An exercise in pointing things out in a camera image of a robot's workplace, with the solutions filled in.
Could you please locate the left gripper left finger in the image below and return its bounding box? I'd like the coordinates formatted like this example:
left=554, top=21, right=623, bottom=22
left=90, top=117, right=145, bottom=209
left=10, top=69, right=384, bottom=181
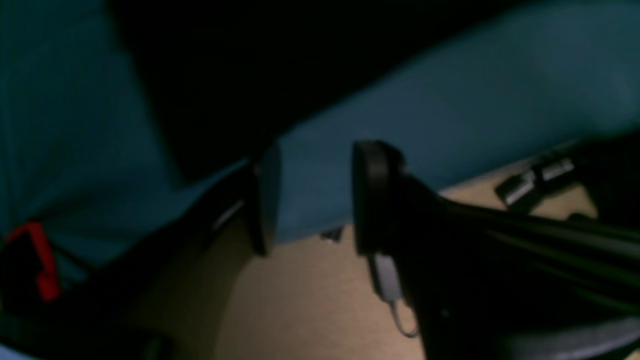
left=247, top=143, right=282, bottom=256

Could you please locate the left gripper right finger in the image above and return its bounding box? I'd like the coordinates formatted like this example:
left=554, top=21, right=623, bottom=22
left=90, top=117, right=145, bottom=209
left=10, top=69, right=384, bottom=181
left=351, top=140, right=406, bottom=256

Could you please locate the black T-shirt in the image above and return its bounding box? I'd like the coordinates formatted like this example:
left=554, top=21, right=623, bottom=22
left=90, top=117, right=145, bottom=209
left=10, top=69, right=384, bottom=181
left=107, top=0, right=511, bottom=181

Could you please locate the teal table cloth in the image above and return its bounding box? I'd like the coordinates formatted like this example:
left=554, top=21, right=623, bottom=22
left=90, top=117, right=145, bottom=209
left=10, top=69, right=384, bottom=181
left=1, top=0, right=639, bottom=267

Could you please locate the orange black clamp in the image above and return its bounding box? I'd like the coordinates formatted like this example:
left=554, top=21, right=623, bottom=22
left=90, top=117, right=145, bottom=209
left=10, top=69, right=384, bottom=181
left=1, top=221, right=62, bottom=304

